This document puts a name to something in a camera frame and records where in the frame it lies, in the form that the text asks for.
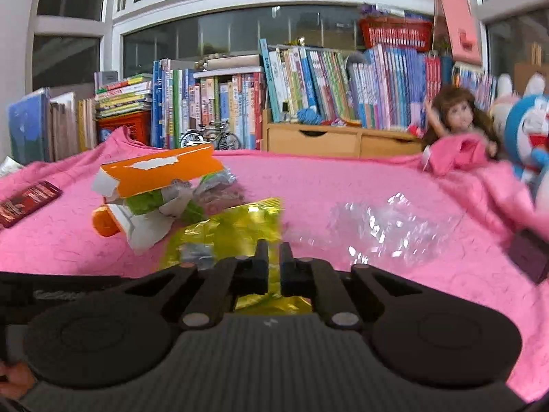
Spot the white plastic bag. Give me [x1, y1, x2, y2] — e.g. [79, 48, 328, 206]
[0, 157, 25, 180]

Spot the row of brown hardcover books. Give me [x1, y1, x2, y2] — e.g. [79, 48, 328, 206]
[8, 88, 98, 164]

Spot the gold foil snack bag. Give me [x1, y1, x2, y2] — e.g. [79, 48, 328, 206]
[164, 197, 317, 315]

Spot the miniature bicycle model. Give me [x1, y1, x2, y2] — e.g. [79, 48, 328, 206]
[180, 121, 242, 151]

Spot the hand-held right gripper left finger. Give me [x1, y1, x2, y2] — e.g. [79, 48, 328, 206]
[122, 240, 270, 331]

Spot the orange snack box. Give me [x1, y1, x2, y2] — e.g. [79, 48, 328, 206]
[91, 144, 226, 239]

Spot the dark purple box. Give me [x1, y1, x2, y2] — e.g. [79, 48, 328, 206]
[510, 228, 549, 285]

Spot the red plastic crate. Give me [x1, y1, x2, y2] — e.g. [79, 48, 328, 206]
[96, 111, 152, 147]

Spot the white rabbit plush toy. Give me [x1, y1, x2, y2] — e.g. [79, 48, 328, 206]
[489, 73, 546, 139]

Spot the person's left hand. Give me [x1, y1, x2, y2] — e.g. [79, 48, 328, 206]
[0, 360, 38, 401]

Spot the blue cat plush toy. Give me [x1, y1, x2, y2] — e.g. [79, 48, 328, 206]
[504, 94, 549, 195]

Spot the wooden drawer box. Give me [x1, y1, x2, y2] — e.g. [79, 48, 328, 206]
[261, 109, 424, 159]

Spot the blue yarn ball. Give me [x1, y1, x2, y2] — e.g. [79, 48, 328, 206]
[297, 108, 323, 126]

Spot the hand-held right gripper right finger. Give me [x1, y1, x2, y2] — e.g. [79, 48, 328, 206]
[280, 242, 413, 331]

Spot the green plastic wrapper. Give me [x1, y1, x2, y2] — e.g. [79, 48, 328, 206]
[125, 188, 207, 225]

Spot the row of thin picture books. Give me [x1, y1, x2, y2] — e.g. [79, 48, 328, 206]
[258, 38, 499, 133]

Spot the red plastic basket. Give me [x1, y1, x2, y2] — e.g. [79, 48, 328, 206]
[359, 16, 435, 53]

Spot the row of upright children's books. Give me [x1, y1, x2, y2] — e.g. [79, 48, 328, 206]
[151, 58, 267, 151]

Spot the clear plastic bag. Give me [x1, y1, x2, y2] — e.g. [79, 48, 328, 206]
[325, 192, 465, 267]

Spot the small pink towel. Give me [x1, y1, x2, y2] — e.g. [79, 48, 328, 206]
[422, 133, 503, 178]

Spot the pink rabbit-print blanket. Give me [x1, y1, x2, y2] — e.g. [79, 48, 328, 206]
[0, 126, 549, 402]

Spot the stack of flat books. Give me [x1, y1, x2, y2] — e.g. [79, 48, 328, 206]
[94, 73, 154, 119]

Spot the brown-haired doll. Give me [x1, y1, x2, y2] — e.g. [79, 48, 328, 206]
[422, 86, 503, 159]

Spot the dark red packet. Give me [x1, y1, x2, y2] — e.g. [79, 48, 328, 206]
[0, 181, 64, 229]

